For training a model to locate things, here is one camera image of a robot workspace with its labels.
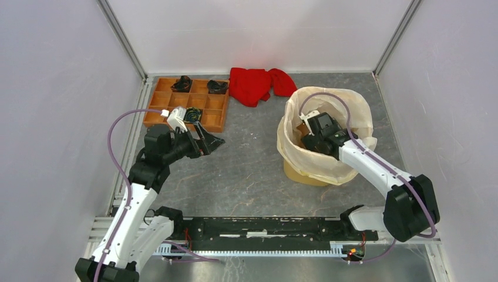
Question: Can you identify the red cloth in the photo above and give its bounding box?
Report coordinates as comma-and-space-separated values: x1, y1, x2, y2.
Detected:
228, 68, 297, 108

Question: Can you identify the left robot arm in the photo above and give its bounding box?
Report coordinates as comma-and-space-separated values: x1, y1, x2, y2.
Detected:
75, 122, 225, 281

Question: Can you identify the yellow mesh trash bin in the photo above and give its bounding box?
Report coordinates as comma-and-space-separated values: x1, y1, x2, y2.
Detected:
283, 160, 329, 187

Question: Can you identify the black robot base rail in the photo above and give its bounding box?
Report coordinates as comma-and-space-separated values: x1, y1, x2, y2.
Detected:
155, 210, 379, 259

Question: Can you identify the black rolled item back right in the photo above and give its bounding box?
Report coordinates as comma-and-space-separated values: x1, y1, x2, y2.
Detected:
207, 80, 229, 95

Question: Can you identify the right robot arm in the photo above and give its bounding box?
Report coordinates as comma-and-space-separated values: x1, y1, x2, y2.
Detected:
300, 110, 440, 242

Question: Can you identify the black green rolled item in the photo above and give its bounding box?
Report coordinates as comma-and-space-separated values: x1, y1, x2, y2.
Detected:
184, 107, 203, 124

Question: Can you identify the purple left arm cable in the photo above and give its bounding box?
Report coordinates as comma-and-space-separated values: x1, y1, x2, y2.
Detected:
92, 108, 221, 282

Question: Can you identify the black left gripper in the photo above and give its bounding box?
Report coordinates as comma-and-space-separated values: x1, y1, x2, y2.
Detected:
163, 121, 224, 164

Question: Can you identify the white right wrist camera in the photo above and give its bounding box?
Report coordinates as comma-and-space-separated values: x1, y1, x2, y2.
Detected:
300, 110, 319, 136

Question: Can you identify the black rolled item back left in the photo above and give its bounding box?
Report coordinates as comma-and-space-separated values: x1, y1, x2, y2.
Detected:
170, 75, 193, 93

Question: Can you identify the orange wooden compartment tray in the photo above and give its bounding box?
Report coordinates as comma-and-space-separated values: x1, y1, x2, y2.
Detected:
149, 77, 229, 133

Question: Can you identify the pale yellow plastic trash bag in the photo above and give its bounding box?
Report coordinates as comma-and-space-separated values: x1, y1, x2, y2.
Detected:
277, 86, 377, 186

